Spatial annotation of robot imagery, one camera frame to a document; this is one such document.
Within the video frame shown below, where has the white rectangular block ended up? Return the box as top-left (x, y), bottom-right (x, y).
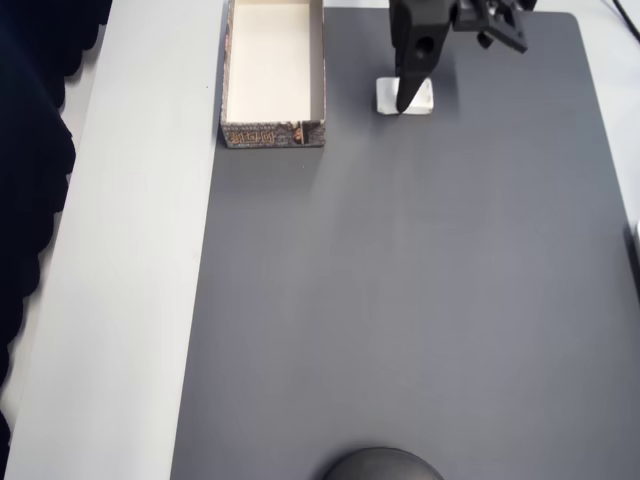
top-left (374, 76), bottom-right (435, 117)

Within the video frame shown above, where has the patterned open cardboard box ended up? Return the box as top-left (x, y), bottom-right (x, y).
top-left (219, 0), bottom-right (329, 150)

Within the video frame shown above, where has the grey desk mat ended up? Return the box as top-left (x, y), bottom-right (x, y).
top-left (168, 6), bottom-right (640, 480)

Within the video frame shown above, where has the dark scalloped fabric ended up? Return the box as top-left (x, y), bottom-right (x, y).
top-left (0, 0), bottom-right (116, 446)

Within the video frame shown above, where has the black rounded dome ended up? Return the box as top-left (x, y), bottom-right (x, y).
top-left (319, 446), bottom-right (446, 480)

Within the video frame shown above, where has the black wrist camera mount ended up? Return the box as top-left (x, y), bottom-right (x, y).
top-left (452, 0), bottom-right (530, 54)

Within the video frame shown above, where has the black cable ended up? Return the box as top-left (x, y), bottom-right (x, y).
top-left (612, 0), bottom-right (640, 40)

